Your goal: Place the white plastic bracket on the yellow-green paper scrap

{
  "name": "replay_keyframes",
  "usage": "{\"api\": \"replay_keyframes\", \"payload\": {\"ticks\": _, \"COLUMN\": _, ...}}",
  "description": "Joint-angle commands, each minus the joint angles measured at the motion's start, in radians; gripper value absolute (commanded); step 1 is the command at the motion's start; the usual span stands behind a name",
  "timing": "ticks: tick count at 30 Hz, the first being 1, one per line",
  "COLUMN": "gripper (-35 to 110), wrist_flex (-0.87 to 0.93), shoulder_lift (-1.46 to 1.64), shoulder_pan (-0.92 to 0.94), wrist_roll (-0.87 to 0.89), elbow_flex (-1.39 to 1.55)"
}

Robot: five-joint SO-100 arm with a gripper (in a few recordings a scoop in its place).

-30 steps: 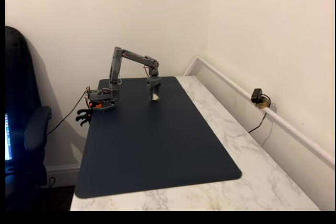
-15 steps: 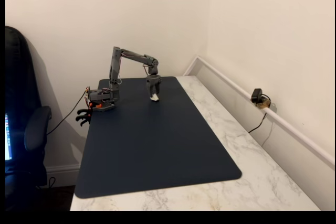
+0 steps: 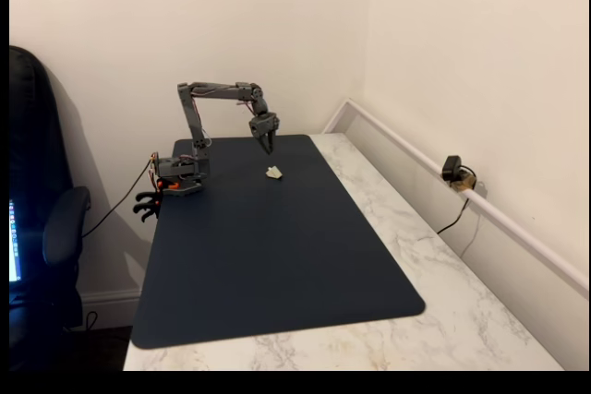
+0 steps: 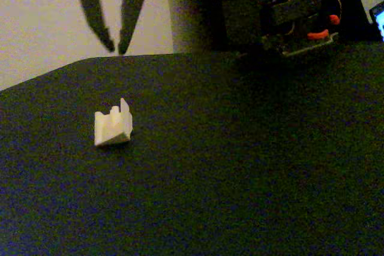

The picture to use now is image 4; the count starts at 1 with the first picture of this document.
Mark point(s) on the laptop with lit screen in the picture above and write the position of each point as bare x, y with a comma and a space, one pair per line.
378, 20

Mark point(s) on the black office chair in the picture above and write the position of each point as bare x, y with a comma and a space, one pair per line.
349, 1

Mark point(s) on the small white plastic part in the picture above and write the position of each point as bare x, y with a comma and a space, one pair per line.
112, 127

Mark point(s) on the grey SO-100 robot arm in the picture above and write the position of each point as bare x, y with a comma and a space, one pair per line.
288, 10

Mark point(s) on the dark desk mat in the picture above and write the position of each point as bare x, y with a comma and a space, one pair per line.
210, 178

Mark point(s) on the black orange spring clamp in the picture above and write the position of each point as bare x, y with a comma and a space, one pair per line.
334, 19
318, 34

